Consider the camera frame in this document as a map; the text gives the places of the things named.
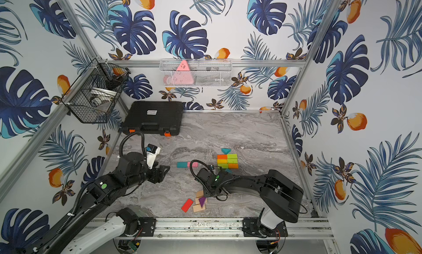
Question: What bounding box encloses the lime green block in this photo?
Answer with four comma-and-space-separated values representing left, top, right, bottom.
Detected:
218, 164, 229, 169
227, 159, 238, 164

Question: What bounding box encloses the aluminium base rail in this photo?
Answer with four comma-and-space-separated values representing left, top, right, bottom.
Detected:
111, 216, 334, 240

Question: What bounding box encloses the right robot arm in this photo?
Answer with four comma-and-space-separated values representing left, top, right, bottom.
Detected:
190, 160, 307, 239

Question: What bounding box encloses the black wire basket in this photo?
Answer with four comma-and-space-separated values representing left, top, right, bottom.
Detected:
60, 59, 131, 124

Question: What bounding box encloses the purple triangle block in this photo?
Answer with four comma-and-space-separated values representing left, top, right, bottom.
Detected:
198, 197, 207, 207

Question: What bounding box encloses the black tool case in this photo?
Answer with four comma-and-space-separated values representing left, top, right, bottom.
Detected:
119, 101, 184, 137

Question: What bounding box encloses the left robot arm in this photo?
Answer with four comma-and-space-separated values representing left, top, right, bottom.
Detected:
14, 131, 170, 254

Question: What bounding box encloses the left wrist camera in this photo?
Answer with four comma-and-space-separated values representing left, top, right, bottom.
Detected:
146, 144, 161, 169

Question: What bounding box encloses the white wire shelf basket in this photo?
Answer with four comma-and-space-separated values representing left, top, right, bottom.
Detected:
159, 59, 233, 87

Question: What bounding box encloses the pink triangle sign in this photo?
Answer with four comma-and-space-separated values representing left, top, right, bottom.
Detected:
172, 60, 195, 85

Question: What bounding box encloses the natural wood triangle block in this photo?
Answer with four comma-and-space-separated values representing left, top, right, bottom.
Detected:
196, 190, 204, 198

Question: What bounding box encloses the red block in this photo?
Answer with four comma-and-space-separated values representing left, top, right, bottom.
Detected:
181, 199, 194, 213

